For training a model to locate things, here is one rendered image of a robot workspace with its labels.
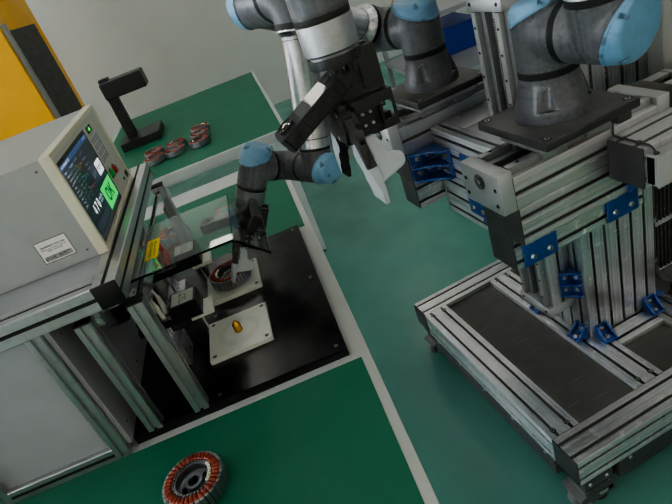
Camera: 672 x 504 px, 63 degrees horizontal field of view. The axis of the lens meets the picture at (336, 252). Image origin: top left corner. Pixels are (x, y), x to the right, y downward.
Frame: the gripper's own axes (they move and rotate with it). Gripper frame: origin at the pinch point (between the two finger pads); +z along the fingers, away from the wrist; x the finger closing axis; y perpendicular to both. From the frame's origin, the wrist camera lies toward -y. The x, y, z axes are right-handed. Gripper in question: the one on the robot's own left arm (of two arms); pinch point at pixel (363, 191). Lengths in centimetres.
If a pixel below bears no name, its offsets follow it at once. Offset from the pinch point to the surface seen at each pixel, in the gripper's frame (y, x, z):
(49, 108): -97, 403, 13
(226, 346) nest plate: -32, 36, 37
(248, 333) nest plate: -26, 36, 37
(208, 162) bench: -13, 196, 42
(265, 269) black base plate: -15, 63, 38
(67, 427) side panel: -64, 24, 29
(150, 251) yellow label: -36, 37, 9
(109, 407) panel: -56, 23, 29
